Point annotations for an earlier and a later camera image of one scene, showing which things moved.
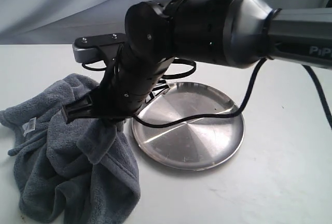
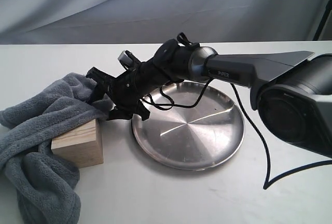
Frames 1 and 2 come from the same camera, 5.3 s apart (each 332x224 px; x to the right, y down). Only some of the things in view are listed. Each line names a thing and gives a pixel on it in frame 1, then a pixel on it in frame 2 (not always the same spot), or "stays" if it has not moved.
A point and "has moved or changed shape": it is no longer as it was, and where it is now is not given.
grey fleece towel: (82, 172) has moved or changed shape
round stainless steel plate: (198, 145) stays
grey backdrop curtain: (57, 9) stays
